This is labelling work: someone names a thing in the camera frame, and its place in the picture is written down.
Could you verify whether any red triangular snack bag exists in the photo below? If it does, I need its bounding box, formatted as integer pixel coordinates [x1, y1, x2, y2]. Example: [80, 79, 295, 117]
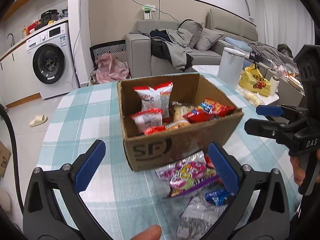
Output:
[183, 98, 235, 124]

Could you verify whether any small noodle snack bag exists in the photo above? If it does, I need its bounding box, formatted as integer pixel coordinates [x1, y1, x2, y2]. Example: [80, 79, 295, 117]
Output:
[165, 101, 195, 131]

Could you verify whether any large noodle snack bag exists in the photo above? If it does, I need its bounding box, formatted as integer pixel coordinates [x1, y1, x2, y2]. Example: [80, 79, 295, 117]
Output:
[133, 81, 174, 119]

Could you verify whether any red small snack packet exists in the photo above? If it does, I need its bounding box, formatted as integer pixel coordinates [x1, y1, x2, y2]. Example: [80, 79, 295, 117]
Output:
[143, 126, 167, 135]

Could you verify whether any right hand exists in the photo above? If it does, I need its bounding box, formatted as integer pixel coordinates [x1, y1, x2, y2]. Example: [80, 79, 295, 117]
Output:
[290, 157, 305, 186]

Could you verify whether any left hand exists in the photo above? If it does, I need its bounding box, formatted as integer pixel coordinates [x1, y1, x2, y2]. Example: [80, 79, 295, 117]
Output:
[131, 225, 162, 240]

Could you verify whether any clear bag of popcorn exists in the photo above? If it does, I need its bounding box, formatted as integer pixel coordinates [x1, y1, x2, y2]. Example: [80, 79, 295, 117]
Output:
[236, 87, 265, 107]

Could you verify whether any blue snack packet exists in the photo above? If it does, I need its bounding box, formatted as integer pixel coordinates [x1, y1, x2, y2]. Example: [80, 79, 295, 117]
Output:
[204, 189, 233, 206]

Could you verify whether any yellow plastic bag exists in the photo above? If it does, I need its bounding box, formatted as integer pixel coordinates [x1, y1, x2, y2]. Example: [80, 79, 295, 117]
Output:
[239, 64, 271, 96]

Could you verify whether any purple snack bag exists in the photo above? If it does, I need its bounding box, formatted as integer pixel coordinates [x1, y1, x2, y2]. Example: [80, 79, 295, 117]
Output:
[155, 151, 219, 198]

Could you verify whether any clear packed biscuit sandwich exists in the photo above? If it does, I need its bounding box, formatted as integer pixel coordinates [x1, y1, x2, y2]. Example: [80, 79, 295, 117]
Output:
[176, 195, 227, 239]

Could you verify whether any checked teal tablecloth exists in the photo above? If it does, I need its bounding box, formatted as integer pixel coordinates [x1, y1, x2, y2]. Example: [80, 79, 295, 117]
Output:
[37, 73, 301, 239]

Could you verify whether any white cylindrical appliance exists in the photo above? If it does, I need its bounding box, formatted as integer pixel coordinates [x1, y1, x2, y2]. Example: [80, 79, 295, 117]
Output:
[217, 47, 245, 90]

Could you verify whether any brown cardboard box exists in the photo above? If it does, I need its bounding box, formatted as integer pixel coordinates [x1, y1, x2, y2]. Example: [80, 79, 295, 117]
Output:
[117, 73, 244, 172]

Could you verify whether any beige slipper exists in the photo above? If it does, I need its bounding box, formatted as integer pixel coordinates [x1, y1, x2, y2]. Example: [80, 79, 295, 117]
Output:
[29, 115, 48, 127]

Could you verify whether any small cardboard box on floor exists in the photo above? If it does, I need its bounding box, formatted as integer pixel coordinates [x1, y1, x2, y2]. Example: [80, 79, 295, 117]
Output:
[0, 141, 11, 177]

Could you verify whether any grey sofa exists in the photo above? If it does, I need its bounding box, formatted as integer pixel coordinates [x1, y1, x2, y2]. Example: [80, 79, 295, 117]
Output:
[125, 8, 258, 78]

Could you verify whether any red white small packet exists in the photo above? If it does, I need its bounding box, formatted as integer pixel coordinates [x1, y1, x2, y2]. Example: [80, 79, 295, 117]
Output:
[130, 108, 163, 132]

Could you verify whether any grey cushion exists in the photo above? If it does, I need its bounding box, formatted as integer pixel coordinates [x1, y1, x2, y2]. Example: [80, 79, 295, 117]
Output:
[195, 28, 223, 52]

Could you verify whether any pink plastic bag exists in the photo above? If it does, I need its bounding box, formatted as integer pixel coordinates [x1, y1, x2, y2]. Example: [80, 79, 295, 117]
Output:
[95, 54, 131, 83]

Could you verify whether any pile of grey clothes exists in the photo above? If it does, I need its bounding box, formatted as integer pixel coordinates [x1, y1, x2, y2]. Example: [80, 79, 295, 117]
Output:
[149, 19, 203, 72]

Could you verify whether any white washing machine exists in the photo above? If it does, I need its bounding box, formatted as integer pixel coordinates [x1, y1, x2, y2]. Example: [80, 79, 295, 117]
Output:
[27, 21, 80, 100]

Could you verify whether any black patterned basket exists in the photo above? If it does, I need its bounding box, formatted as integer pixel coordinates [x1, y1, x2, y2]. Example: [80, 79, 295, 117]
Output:
[89, 40, 126, 64]

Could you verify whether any black pressure cooker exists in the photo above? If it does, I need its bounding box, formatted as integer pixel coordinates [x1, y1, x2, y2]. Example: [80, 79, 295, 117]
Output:
[40, 9, 59, 24]

